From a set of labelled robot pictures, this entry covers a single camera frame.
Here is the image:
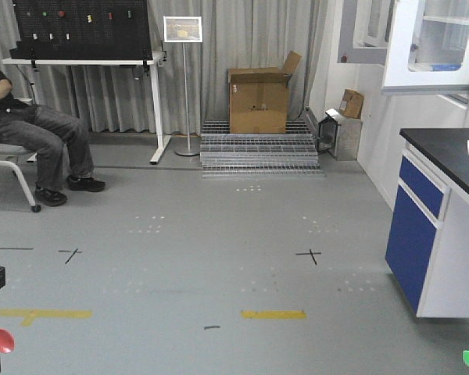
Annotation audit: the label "red plastic spoon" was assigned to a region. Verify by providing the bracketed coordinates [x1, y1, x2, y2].
[0, 328, 15, 353]

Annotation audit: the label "grey chair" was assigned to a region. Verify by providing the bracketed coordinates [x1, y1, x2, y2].
[0, 143, 41, 213]

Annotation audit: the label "seated person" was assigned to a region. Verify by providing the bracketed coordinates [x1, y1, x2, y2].
[0, 70, 106, 206]

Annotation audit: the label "white desk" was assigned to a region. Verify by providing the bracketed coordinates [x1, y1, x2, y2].
[2, 51, 171, 165]

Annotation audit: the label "black pegboard panel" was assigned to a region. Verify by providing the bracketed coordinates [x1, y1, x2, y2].
[10, 0, 152, 60]

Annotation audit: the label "sign stand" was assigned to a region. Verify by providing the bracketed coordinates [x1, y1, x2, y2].
[163, 16, 203, 157]

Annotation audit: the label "large cardboard box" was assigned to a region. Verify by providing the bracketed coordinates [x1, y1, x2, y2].
[227, 51, 301, 134]

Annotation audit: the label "metal grate steps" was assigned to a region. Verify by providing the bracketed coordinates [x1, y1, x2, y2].
[200, 120, 324, 179]

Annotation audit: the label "metal box open door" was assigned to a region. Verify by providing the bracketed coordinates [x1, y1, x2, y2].
[317, 109, 363, 161]

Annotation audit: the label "small cardboard box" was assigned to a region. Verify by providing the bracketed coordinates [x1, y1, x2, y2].
[338, 89, 364, 119]

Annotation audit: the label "blue white lab counter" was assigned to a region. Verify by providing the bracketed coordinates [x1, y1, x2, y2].
[385, 128, 469, 318]

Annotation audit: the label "white wall cabinet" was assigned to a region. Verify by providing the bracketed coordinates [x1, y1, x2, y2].
[338, 1, 469, 95]

